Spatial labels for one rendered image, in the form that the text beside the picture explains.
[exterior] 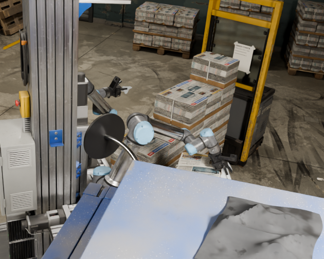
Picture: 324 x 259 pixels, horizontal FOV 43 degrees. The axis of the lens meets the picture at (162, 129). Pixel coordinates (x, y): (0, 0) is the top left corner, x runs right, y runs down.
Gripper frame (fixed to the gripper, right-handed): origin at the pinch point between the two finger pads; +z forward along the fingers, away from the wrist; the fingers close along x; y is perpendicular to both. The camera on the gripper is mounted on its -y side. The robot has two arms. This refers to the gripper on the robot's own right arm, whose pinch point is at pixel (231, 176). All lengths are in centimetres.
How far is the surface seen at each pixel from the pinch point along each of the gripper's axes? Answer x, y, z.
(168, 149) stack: -61, 57, -7
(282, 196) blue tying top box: 121, -49, -55
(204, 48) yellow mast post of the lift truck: -214, 30, -40
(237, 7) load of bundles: -585, 27, -15
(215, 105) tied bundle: -134, 25, -3
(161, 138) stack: -68, 61, -15
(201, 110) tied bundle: -109, 33, -11
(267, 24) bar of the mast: -194, -40, -41
